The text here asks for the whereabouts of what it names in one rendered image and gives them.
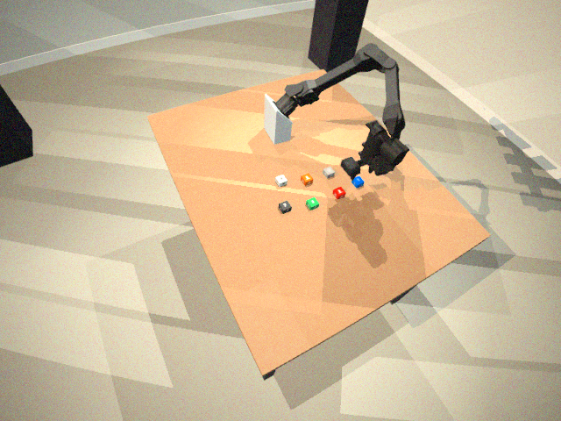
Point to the orange block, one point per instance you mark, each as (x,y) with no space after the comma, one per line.
(306,179)

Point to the blue block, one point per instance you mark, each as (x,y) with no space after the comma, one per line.
(358,181)

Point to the green block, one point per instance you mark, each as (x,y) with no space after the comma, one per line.
(312,203)

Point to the red block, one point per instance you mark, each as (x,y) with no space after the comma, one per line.
(339,192)

